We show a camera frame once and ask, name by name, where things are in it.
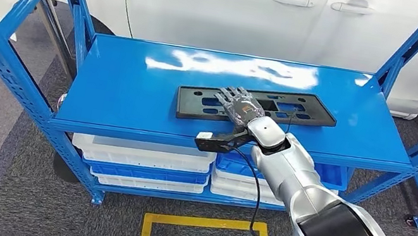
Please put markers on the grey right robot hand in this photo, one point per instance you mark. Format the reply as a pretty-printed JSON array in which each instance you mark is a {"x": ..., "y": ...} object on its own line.
[{"x": 242, "y": 107}]

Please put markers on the black plastic mounting plate part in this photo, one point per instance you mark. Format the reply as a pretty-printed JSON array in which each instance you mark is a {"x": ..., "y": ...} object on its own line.
[{"x": 319, "y": 118}]

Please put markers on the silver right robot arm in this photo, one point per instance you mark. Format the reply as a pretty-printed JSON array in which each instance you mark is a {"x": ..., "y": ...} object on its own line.
[{"x": 289, "y": 169}]

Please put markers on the blue metal shelf rack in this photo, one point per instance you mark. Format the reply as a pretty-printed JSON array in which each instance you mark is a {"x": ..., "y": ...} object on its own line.
[{"x": 131, "y": 100}]

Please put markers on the white car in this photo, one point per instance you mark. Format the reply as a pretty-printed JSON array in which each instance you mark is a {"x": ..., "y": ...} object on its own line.
[{"x": 210, "y": 7}]

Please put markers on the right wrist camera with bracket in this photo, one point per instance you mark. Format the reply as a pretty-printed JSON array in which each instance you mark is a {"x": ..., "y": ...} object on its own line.
[{"x": 204, "y": 136}]

